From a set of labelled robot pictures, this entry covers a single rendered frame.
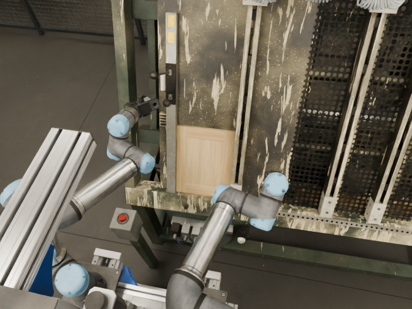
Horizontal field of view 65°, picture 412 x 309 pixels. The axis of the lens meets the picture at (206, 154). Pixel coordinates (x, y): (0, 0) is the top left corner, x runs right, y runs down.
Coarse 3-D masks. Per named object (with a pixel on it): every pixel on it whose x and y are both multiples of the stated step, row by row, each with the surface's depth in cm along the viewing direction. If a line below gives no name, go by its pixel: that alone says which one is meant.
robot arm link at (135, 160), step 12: (132, 156) 123; (144, 156) 123; (120, 168) 118; (132, 168) 120; (144, 168) 122; (96, 180) 112; (108, 180) 113; (120, 180) 116; (84, 192) 108; (96, 192) 109; (108, 192) 113; (72, 204) 103; (84, 204) 106; (72, 216) 102; (60, 228) 101
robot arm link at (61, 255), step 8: (16, 184) 104; (8, 192) 102; (0, 200) 104; (8, 200) 102; (56, 240) 125; (56, 248) 126; (64, 248) 133; (56, 256) 128; (64, 256) 131; (56, 264) 128
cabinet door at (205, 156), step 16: (192, 128) 168; (208, 128) 168; (192, 144) 172; (208, 144) 171; (224, 144) 169; (192, 160) 177; (208, 160) 175; (224, 160) 173; (192, 176) 181; (208, 176) 179; (224, 176) 177; (192, 192) 185; (208, 192) 183
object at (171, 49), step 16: (176, 16) 143; (176, 32) 147; (176, 48) 150; (176, 64) 153; (176, 80) 157; (176, 96) 161; (176, 112) 164; (176, 128) 169; (176, 144) 173; (176, 160) 178; (176, 176) 183
